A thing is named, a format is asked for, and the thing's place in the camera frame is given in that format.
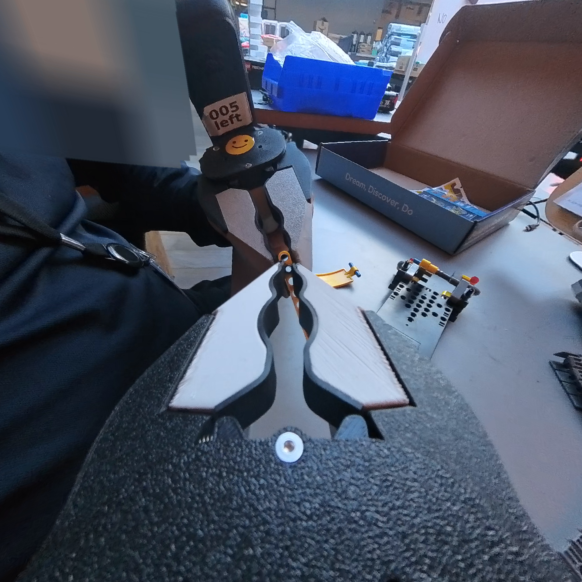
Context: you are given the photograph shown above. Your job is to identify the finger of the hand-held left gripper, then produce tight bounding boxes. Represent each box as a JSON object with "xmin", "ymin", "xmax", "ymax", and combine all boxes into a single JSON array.
[
  {"xmin": 264, "ymin": 166, "xmax": 314, "ymax": 271},
  {"xmin": 215, "ymin": 187, "xmax": 281, "ymax": 265}
]

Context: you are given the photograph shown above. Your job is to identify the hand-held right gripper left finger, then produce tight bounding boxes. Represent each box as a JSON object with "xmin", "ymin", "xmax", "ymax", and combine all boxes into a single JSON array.
[{"xmin": 168, "ymin": 265, "xmax": 280, "ymax": 413}]

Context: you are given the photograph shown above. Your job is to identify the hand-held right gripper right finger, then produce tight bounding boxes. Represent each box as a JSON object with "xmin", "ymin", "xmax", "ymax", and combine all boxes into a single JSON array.
[{"xmin": 290, "ymin": 266, "xmax": 416, "ymax": 409}]

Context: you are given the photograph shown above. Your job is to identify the yellow perforated beam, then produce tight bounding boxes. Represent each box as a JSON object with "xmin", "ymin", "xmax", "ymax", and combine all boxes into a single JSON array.
[{"xmin": 277, "ymin": 250, "xmax": 312, "ymax": 339}]

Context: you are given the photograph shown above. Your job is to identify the person's left forearm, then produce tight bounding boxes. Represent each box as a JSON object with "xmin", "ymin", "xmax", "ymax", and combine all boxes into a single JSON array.
[{"xmin": 68, "ymin": 159, "xmax": 232, "ymax": 248}]

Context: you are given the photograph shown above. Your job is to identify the grey desk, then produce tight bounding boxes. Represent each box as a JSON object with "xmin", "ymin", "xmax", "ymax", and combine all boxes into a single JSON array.
[{"xmin": 182, "ymin": 132, "xmax": 582, "ymax": 555}]

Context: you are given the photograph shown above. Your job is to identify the brown side table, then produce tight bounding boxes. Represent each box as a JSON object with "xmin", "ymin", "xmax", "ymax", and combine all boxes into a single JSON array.
[{"xmin": 252, "ymin": 107, "xmax": 393, "ymax": 135}]

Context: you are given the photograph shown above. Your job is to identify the black perforated brick model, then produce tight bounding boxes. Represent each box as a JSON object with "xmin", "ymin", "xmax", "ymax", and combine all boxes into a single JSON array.
[{"xmin": 376, "ymin": 258, "xmax": 482, "ymax": 360}]

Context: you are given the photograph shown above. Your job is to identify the yellow scoop piece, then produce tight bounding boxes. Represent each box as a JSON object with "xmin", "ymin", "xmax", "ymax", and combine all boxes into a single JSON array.
[{"xmin": 315, "ymin": 262, "xmax": 360, "ymax": 289}]

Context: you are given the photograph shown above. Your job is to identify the blue storage bin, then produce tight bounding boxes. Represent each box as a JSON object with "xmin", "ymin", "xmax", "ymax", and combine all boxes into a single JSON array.
[{"xmin": 262, "ymin": 54, "xmax": 394, "ymax": 120}]

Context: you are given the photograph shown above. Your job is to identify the dark blue cardboard box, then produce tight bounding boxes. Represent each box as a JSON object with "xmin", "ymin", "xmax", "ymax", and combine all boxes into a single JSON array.
[{"xmin": 315, "ymin": 0, "xmax": 582, "ymax": 255}]

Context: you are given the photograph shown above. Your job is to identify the clear plastic bag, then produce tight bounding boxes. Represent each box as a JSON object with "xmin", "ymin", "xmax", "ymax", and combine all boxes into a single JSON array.
[{"xmin": 270, "ymin": 20, "xmax": 355, "ymax": 66}]

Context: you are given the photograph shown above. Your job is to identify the person's dark clothed body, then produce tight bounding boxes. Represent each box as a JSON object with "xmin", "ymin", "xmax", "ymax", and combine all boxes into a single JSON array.
[{"xmin": 0, "ymin": 152, "xmax": 237, "ymax": 582}]

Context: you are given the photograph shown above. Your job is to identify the colourful instruction booklet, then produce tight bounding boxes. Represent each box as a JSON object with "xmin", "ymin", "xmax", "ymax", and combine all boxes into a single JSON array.
[{"xmin": 414, "ymin": 179, "xmax": 492, "ymax": 222}]

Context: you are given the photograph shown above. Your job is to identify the whiteboard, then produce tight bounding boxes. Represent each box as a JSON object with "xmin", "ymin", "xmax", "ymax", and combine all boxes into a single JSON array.
[{"xmin": 409, "ymin": 0, "xmax": 473, "ymax": 75}]

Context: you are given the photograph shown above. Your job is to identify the grey tread track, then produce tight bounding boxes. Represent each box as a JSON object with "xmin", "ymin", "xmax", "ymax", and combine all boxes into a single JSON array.
[{"xmin": 549, "ymin": 351, "xmax": 582, "ymax": 401}]

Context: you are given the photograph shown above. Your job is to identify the wooden display board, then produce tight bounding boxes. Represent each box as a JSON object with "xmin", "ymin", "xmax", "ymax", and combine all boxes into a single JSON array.
[{"xmin": 545, "ymin": 168, "xmax": 582, "ymax": 248}]

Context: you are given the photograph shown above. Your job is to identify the black drawstring with toggle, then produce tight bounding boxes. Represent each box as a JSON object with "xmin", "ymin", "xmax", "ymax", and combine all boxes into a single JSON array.
[{"xmin": 0, "ymin": 191, "xmax": 157, "ymax": 273}]

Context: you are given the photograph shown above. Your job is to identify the black cable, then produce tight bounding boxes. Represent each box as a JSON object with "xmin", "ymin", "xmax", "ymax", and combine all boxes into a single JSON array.
[{"xmin": 520, "ymin": 200, "xmax": 553, "ymax": 232}]

